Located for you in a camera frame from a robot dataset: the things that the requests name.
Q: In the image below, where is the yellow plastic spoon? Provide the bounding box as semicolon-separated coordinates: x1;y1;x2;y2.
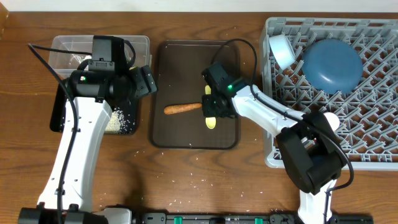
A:
205;85;216;129

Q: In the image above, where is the orange brown food piece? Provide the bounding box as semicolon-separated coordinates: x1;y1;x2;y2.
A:
164;103;202;115

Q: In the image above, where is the light blue bowl with rice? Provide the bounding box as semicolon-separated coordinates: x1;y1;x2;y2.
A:
269;34;295;70

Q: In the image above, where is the pink plastic cup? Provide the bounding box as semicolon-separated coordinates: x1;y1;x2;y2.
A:
323;112;340;131

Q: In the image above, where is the dark blue plate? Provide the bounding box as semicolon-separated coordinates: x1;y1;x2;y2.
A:
302;39;363;94

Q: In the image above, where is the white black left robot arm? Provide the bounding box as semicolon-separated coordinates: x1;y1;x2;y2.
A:
18;35;157;223

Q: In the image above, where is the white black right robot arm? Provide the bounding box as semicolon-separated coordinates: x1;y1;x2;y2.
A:
202;40;354;223

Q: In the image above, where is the clear plastic waste bin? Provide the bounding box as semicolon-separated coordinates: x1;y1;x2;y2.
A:
48;35;152;79

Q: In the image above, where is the grey plastic dishwasher rack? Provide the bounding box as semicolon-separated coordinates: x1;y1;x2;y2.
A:
260;17;397;171

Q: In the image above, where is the dark brown serving tray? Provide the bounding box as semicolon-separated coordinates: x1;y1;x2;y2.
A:
149;40;240;150

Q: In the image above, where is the black rectangular tray bin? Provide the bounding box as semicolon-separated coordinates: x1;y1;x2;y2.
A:
50;82;139;135

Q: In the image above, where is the pile of white rice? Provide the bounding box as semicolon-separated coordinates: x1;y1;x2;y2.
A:
104;108;135;134

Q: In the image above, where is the black rail at table edge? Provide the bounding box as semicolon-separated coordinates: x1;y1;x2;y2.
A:
133;207;374;224

